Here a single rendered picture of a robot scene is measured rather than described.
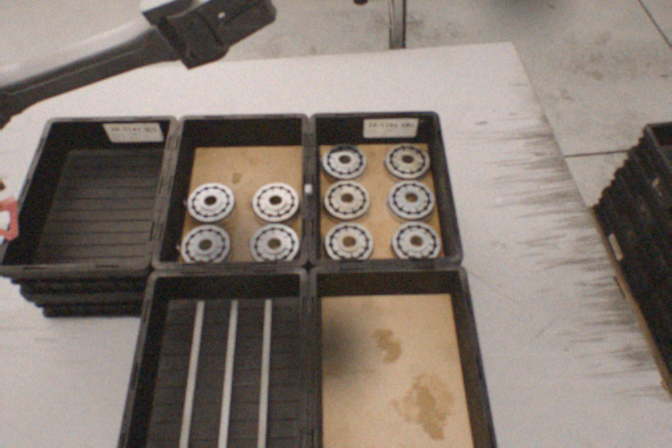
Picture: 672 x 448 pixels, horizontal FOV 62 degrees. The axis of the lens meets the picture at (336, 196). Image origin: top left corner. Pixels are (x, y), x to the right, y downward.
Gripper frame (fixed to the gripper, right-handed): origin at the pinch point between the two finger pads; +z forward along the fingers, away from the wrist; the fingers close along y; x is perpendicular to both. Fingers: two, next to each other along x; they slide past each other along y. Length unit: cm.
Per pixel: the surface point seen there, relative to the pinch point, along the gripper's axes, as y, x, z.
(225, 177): -6.3, 42.7, 21.5
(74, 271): 1.9, 4.8, 15.8
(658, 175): 50, 151, 61
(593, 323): 66, 85, 52
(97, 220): -15.6, 14.7, 20.7
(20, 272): -4.6, -2.9, 14.5
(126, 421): 31.4, -1.6, 24.0
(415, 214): 32, 66, 27
